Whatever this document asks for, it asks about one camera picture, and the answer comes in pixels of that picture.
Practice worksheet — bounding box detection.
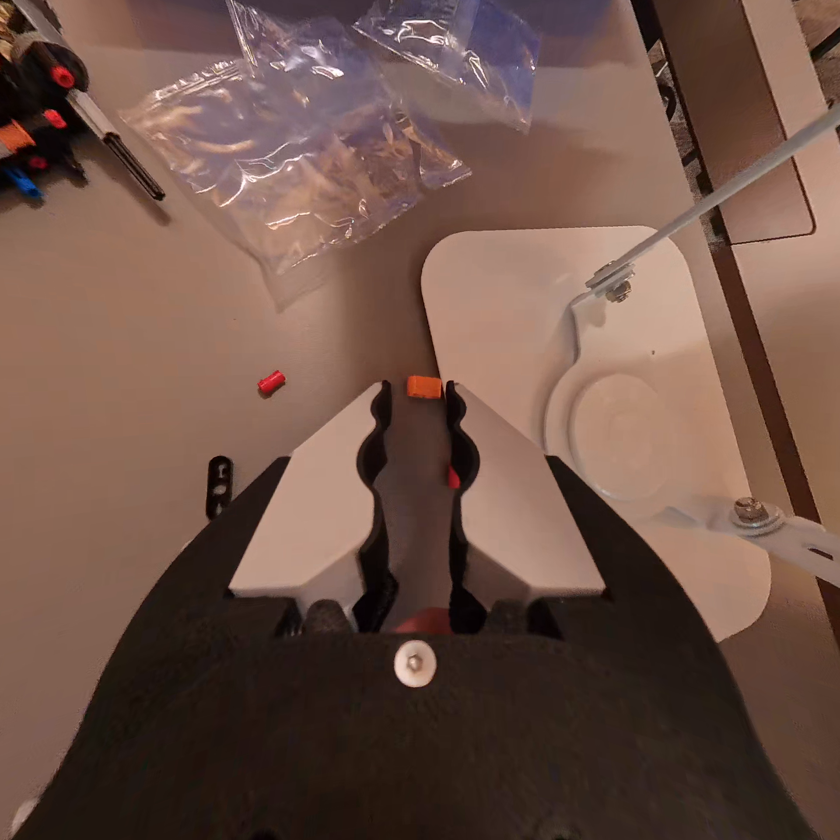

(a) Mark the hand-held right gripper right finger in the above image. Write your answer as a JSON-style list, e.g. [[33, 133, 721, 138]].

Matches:
[[445, 378, 607, 594]]

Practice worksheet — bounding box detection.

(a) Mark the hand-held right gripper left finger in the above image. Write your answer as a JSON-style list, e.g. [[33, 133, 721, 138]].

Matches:
[[227, 380, 394, 596]]

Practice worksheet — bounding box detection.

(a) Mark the short black lego beam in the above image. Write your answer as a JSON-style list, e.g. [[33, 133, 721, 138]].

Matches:
[[206, 454, 235, 521]]

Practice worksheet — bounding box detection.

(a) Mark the large black lego chassis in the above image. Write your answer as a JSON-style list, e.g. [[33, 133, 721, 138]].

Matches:
[[0, 0, 166, 201]]

